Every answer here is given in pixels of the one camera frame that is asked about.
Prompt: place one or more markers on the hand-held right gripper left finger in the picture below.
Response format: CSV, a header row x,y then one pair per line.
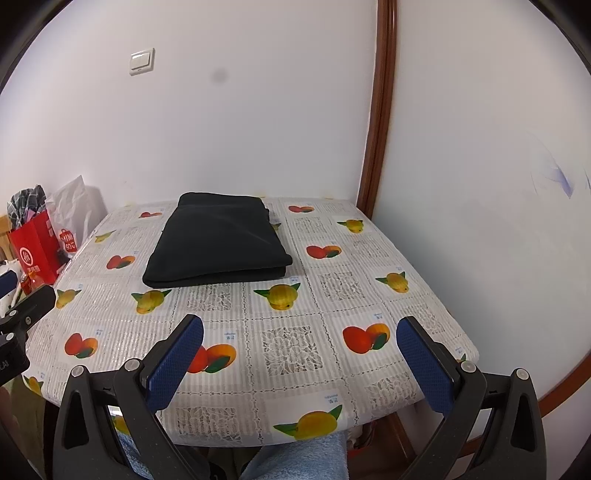
x,y
175,364

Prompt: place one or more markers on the brown wooden door frame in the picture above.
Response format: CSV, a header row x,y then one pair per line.
x,y
381,115

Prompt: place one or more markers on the white plastic bag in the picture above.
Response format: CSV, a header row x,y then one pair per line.
x,y
69,207

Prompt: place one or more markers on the white light switch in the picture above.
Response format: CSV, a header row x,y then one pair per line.
x,y
141,61

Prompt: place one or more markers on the fruit print tablecloth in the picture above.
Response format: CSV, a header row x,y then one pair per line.
x,y
286,341

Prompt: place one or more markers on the black white plaid cloth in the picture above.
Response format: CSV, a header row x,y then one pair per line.
x,y
25,205

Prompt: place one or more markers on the red paper bag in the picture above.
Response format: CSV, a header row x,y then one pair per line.
x,y
39,249

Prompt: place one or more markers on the spotted white bedding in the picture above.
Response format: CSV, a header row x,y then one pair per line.
x,y
11,272

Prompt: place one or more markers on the brown wooden table leg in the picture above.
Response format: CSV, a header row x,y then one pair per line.
x,y
404,438

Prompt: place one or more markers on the brown wooden baseboard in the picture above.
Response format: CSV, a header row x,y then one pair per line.
x,y
568,392

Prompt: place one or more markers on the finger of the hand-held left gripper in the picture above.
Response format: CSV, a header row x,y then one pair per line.
x,y
32,307
8,285

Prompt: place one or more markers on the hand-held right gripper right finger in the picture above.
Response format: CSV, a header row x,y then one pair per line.
x,y
425,369

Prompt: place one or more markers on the wooden headboard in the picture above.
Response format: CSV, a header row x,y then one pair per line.
x,y
4,240

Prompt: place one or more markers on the black sweatshirt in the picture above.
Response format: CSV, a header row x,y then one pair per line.
x,y
217,240

